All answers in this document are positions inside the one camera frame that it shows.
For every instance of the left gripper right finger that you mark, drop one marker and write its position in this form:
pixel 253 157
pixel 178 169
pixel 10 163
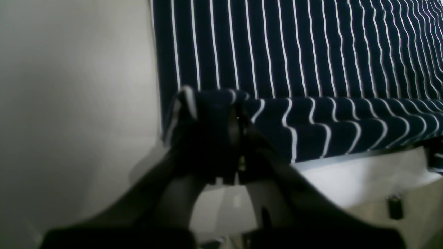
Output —
pixel 291 213

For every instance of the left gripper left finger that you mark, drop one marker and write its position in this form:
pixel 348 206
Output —
pixel 156 212

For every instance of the navy white striped t-shirt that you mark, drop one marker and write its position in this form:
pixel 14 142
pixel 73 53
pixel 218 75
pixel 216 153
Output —
pixel 317 78

